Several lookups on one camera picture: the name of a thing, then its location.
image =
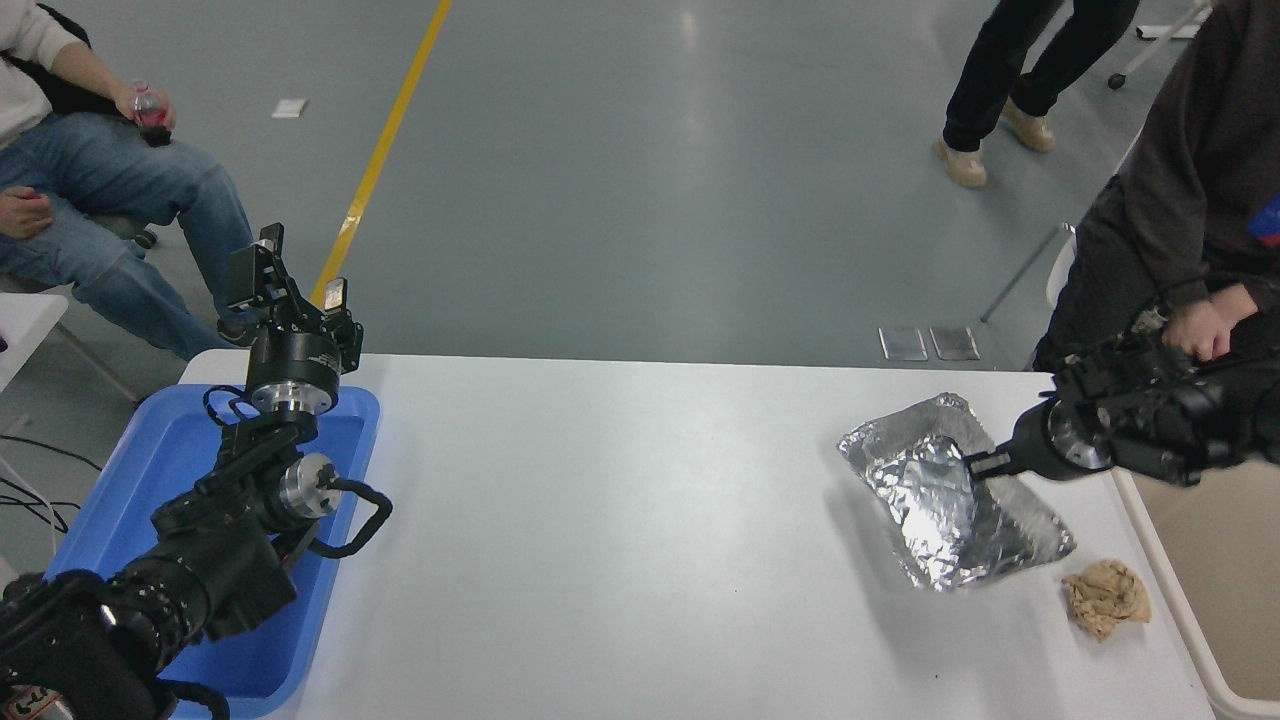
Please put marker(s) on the person's hand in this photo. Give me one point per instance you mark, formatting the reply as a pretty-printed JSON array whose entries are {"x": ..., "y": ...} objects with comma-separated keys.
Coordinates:
[{"x": 1210, "y": 320}]

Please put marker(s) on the person's left hand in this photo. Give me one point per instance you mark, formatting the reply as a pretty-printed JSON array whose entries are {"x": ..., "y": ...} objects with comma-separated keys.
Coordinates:
[{"x": 140, "y": 105}]

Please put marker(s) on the small white side table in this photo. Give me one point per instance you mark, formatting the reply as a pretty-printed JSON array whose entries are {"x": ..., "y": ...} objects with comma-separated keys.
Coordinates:
[{"x": 25, "y": 320}]

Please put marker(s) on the person's left forearm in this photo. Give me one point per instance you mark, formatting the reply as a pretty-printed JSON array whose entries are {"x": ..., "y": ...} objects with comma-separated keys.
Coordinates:
[{"x": 90, "y": 75}]

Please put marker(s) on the blue plastic tray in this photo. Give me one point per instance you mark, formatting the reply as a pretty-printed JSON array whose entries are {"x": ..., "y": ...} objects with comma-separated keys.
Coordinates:
[{"x": 180, "y": 440}]

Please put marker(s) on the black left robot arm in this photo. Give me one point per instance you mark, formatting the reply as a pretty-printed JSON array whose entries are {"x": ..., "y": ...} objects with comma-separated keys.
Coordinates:
[{"x": 200, "y": 570}]

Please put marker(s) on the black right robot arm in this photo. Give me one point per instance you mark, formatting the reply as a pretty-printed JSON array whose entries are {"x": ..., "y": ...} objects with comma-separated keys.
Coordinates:
[{"x": 1180, "y": 420}]

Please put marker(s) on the crumpled tan paper ball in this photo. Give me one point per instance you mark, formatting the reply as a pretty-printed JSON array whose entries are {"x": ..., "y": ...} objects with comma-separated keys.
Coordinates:
[{"x": 1106, "y": 598}]

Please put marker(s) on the person's right hand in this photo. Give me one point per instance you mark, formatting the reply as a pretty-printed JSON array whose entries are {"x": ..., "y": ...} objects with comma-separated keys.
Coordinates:
[{"x": 22, "y": 212}]

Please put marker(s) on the white rolling stand base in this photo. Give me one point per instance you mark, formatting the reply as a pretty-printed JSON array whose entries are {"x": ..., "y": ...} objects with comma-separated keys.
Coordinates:
[{"x": 1150, "y": 45}]

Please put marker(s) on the large pale plastic bin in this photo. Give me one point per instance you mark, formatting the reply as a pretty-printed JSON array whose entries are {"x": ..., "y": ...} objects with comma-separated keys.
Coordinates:
[{"x": 1220, "y": 580}]

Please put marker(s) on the silver foil tray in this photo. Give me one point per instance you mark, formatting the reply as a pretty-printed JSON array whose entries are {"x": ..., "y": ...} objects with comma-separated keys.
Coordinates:
[{"x": 940, "y": 520}]

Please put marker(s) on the silver floor plate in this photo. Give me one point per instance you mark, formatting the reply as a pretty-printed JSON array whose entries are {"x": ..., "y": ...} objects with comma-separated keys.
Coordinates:
[
  {"x": 955, "y": 342},
  {"x": 903, "y": 343}
]

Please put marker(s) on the white chair with metal leg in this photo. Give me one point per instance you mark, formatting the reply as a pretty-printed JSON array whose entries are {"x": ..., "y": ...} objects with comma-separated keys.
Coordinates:
[{"x": 1060, "y": 270}]

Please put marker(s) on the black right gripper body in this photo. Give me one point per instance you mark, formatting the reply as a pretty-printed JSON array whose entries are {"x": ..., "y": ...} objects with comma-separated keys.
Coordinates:
[{"x": 1030, "y": 450}]

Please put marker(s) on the small pink drink bottle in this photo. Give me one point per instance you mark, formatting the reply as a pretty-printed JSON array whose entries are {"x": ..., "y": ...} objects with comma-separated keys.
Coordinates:
[{"x": 157, "y": 137}]

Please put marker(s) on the black office chair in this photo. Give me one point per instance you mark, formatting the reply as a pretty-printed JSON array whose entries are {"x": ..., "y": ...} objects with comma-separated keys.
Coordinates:
[{"x": 75, "y": 100}]

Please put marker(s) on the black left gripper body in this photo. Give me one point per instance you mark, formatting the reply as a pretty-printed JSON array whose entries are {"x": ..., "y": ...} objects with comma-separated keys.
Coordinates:
[{"x": 292, "y": 355}]

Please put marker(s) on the person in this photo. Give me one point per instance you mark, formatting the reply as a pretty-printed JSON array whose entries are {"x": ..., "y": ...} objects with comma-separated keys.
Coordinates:
[
  {"x": 100, "y": 180},
  {"x": 1000, "y": 70},
  {"x": 1200, "y": 150}
]

